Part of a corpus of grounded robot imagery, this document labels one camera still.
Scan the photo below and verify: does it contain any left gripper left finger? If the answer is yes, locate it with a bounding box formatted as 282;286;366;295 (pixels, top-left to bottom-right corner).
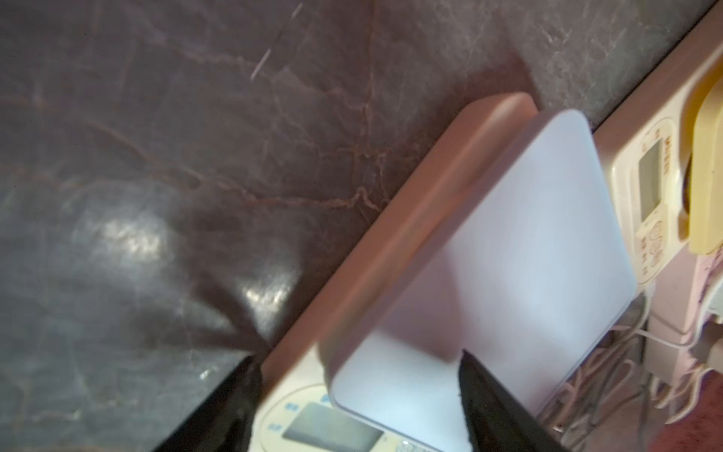
156;356;263;452

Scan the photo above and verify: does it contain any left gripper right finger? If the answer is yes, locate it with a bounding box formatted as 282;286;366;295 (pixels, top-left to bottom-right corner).
458;350;565;452

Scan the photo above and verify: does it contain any grey thin cable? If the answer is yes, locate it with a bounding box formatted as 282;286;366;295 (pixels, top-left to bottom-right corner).
535;298;656;452

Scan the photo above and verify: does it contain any lavender kitchen scale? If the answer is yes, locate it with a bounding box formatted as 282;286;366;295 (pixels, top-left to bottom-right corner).
250;92;636;451

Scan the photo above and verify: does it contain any yellow kitchen scale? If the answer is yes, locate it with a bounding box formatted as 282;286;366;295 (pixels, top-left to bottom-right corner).
594;3;722;289

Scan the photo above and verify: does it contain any pink power strip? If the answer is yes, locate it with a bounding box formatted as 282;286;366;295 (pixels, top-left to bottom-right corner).
644;249;717;386

